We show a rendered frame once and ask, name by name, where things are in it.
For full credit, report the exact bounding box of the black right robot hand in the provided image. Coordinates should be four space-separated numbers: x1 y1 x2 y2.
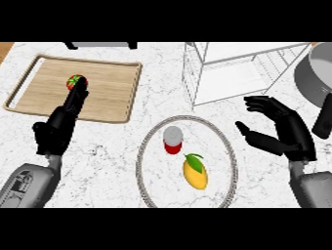
233 95 318 162

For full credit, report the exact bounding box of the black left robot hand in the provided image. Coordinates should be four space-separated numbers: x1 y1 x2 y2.
32 79 91 156

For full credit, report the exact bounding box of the yellow lemon with leaf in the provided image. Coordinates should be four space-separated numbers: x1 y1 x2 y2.
181 152 209 190

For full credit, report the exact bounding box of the round white placemat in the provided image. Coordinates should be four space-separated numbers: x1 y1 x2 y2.
134 114 239 209

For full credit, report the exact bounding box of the wooden cutting board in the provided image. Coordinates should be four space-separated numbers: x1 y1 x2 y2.
2 54 144 125

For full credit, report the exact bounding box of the red tomato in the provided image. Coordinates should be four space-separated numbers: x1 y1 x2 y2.
65 73 90 92

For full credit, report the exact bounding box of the red can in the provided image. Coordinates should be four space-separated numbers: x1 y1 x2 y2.
162 125 184 155

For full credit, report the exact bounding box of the grey appliance with black feet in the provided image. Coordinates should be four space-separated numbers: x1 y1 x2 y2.
62 42 140 51

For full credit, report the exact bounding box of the grey pot with black handle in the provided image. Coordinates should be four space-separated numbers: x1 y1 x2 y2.
293 42 332 141

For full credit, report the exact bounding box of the white wire tiered shelf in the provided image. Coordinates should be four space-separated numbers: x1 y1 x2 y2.
180 42 314 107

